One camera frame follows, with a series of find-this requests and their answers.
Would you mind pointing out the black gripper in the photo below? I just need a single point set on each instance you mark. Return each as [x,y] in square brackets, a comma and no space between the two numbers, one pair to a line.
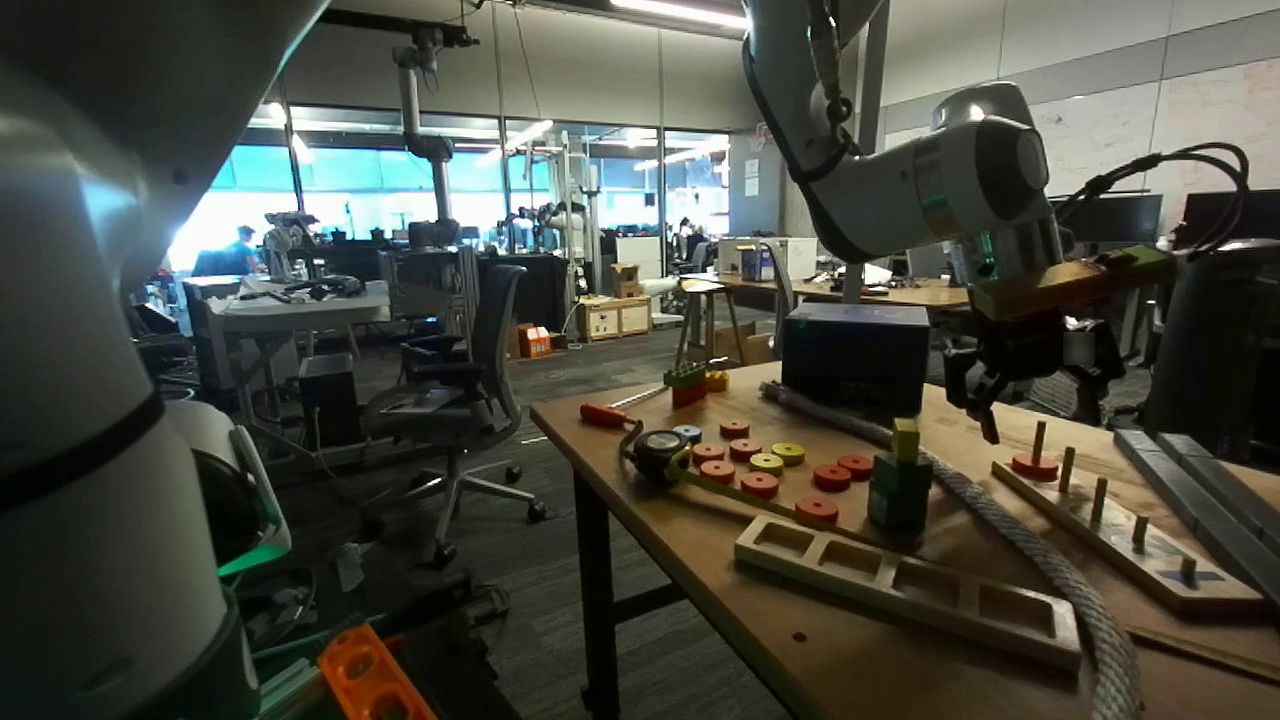
[1021,326]

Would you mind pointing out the wooden peg board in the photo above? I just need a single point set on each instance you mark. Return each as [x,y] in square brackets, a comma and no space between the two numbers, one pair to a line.
[1172,574]

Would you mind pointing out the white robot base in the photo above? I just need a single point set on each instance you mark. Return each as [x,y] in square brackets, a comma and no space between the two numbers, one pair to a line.
[112,120]

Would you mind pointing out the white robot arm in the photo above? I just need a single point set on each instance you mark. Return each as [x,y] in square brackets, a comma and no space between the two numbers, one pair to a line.
[976,182]

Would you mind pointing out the black box on table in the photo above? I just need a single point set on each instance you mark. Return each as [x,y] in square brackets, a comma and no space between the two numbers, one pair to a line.
[864,357]

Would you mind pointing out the red disc right pair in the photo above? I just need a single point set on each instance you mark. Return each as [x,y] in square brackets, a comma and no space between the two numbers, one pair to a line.
[841,475]

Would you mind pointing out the wooden slotted tray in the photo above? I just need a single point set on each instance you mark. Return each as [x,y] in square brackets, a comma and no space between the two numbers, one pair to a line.
[1006,619]

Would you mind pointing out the yellow green disc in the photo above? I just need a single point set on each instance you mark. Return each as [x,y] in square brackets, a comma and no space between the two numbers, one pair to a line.
[778,459]

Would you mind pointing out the red disc front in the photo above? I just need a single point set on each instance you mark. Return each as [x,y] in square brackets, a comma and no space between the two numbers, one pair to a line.
[818,508]

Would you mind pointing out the grey metal rails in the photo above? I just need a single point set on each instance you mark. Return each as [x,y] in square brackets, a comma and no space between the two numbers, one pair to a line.
[1209,502]

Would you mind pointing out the red disc centre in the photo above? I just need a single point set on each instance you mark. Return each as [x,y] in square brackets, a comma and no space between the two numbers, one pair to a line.
[762,484]

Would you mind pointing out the wooden stool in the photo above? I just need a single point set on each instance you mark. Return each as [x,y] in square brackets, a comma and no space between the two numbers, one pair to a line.
[708,326]

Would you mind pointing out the red green block far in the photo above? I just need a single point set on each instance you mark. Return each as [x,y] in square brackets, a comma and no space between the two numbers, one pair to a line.
[690,385]

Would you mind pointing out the cardboard box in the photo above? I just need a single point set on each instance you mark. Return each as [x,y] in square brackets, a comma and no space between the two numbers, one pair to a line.
[606,316]

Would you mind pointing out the black office chair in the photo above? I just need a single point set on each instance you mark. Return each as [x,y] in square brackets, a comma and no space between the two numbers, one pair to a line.
[463,407]

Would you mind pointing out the orange plastic crate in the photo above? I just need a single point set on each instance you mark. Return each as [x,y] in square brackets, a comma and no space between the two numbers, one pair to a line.
[371,681]

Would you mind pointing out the red handled screwdriver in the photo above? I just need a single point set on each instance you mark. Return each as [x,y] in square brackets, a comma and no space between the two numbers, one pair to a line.
[617,410]

